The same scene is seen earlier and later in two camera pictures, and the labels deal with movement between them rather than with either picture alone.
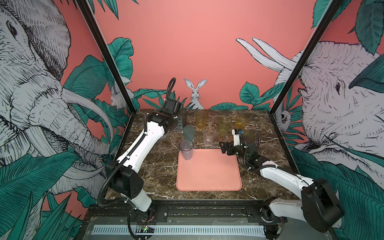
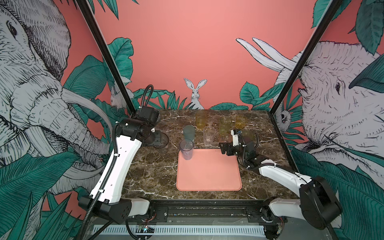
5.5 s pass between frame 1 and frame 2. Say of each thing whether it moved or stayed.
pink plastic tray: stayed
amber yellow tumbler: stayed
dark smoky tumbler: moved
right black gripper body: stayed
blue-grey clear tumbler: stayed
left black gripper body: moved
